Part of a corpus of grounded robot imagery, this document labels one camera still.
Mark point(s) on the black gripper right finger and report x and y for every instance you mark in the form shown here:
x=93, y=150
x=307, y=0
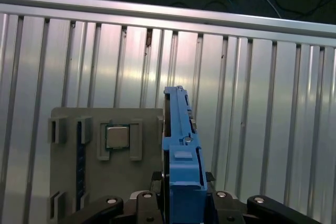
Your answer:
x=225, y=208

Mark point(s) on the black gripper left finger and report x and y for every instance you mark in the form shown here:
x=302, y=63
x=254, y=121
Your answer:
x=147, y=208

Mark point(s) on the hard disk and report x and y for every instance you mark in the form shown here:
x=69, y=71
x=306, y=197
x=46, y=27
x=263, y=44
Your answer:
x=183, y=171

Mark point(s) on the grey parts rack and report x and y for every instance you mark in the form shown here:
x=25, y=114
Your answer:
x=118, y=182

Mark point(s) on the silver CPU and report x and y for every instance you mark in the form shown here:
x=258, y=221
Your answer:
x=117, y=137

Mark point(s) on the dark blue RAM stick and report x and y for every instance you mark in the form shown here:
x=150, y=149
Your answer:
x=81, y=161

